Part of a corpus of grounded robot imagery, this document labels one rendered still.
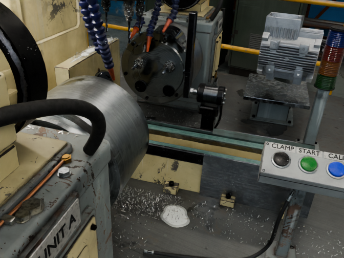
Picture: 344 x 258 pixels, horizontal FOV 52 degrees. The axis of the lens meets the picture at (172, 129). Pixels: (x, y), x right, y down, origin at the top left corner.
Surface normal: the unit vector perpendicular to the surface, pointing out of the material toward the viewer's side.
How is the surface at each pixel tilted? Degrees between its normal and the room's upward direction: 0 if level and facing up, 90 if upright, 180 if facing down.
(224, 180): 90
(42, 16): 90
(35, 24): 90
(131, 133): 66
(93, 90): 13
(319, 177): 33
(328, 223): 0
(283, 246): 90
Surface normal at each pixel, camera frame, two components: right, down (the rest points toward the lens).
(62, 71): -0.27, 0.46
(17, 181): 0.05, -0.87
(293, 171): -0.11, -0.49
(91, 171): 0.96, 0.18
